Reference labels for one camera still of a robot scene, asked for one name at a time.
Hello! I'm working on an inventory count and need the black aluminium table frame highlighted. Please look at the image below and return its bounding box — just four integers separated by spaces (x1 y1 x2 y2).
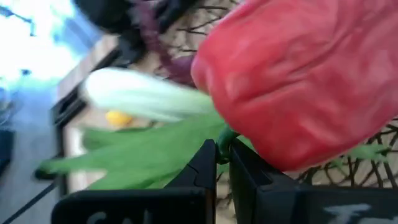
49 30 147 197

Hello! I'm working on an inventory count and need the green leafy lettuce bunch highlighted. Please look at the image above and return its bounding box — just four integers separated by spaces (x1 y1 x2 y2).
34 113 391 192

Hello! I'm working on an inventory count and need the yellow lemon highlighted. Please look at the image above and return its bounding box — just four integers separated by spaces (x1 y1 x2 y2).
104 110 134 128

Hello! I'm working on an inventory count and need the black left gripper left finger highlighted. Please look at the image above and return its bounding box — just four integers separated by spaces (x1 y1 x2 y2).
51 139 218 224

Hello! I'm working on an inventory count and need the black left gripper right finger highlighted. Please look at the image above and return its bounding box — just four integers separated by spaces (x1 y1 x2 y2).
229 138 398 224

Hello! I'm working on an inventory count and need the red bell pepper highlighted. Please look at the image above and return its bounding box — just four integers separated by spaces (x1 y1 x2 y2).
190 0 398 173

